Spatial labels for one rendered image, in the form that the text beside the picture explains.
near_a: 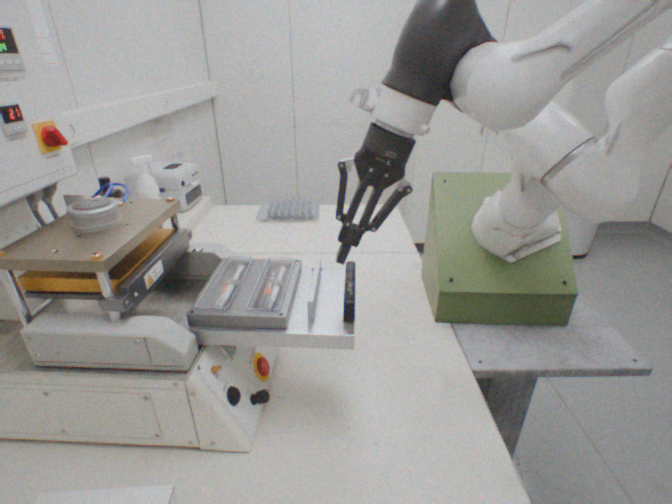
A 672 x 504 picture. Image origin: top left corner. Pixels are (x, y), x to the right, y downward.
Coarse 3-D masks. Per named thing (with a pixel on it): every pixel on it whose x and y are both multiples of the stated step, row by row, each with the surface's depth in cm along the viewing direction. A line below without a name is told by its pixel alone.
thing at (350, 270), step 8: (352, 264) 76; (352, 272) 73; (352, 280) 70; (344, 288) 69; (352, 288) 68; (344, 296) 66; (352, 296) 66; (344, 304) 65; (352, 304) 64; (344, 312) 65; (352, 312) 65; (344, 320) 66; (352, 320) 66
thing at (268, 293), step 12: (276, 264) 77; (288, 264) 77; (264, 276) 73; (276, 276) 73; (288, 276) 73; (264, 288) 69; (276, 288) 69; (252, 300) 66; (264, 300) 66; (276, 300) 66
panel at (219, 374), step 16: (208, 352) 67; (240, 352) 76; (256, 352) 82; (272, 352) 88; (208, 368) 66; (224, 368) 70; (240, 368) 74; (256, 368) 79; (272, 368) 86; (208, 384) 64; (224, 384) 68; (240, 384) 72; (256, 384) 77; (224, 400) 66; (240, 400) 71; (240, 416) 69; (256, 416) 73
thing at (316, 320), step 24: (312, 288) 68; (336, 288) 75; (312, 312) 65; (336, 312) 68; (216, 336) 64; (240, 336) 64; (264, 336) 64; (288, 336) 64; (312, 336) 63; (336, 336) 63
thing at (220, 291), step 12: (228, 264) 77; (240, 264) 77; (216, 276) 73; (228, 276) 73; (240, 276) 73; (216, 288) 69; (228, 288) 69; (204, 300) 66; (216, 300) 66; (228, 300) 66
